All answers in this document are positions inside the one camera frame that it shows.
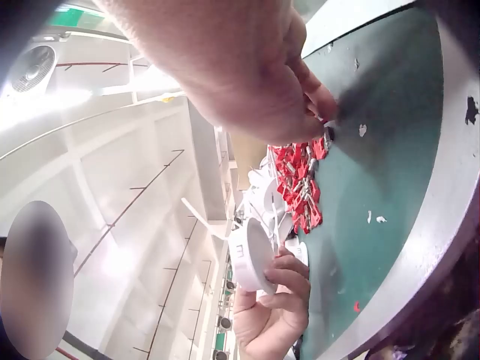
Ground person's left hand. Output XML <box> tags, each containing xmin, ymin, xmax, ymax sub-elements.
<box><xmin>232</xmin><ymin>248</ymin><xmax>312</xmax><ymax>360</ymax></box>

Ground person's right hand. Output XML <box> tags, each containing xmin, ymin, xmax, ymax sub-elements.
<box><xmin>92</xmin><ymin>0</ymin><xmax>337</xmax><ymax>146</ymax></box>

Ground person's left fingers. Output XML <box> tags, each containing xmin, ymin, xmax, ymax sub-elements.
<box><xmin>263</xmin><ymin>248</ymin><xmax>312</xmax><ymax>332</ymax></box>

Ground person's right fingers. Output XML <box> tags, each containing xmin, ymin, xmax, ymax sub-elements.
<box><xmin>284</xmin><ymin>62</ymin><xmax>337</xmax><ymax>146</ymax></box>

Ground white round lamp housing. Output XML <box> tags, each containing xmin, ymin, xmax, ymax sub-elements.
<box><xmin>227</xmin><ymin>217</ymin><xmax>281</xmax><ymax>297</ymax></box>

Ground white lamp housing lying flat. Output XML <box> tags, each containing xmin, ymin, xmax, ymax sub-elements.
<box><xmin>285</xmin><ymin>242</ymin><xmax>310</xmax><ymax>271</ymax></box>

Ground pile of red connectors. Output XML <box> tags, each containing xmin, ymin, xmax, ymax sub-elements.
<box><xmin>267</xmin><ymin>136</ymin><xmax>330</xmax><ymax>235</ymax></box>

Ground heap of white lamp housings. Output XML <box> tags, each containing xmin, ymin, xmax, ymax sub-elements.
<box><xmin>233</xmin><ymin>161</ymin><xmax>297</xmax><ymax>242</ymax></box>

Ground green table mat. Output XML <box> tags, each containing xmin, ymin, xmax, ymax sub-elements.
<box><xmin>287</xmin><ymin>0</ymin><xmax>445</xmax><ymax>360</ymax></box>

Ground green hanging sign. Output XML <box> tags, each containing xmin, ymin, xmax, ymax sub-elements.
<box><xmin>52</xmin><ymin>7</ymin><xmax>85</xmax><ymax>27</ymax></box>

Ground white wall fan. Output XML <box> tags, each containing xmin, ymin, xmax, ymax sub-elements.
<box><xmin>7</xmin><ymin>34</ymin><xmax>72</xmax><ymax>95</ymax></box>

